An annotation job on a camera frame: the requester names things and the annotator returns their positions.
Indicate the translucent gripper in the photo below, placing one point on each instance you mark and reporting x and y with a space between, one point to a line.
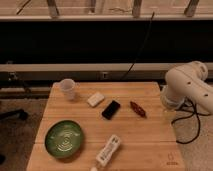
169 114

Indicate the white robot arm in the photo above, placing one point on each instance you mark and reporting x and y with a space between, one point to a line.
187 81

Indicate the green ceramic bowl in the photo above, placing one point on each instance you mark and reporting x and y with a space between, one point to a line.
64 139

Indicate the black phone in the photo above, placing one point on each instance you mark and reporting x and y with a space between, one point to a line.
110 110

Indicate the white remote control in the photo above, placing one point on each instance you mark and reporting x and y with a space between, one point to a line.
104 156

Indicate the white soap bar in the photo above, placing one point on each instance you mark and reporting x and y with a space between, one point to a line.
95 99

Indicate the clear plastic cup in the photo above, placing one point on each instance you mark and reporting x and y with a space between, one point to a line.
67 87

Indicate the black chair base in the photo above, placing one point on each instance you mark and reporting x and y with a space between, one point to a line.
20 113

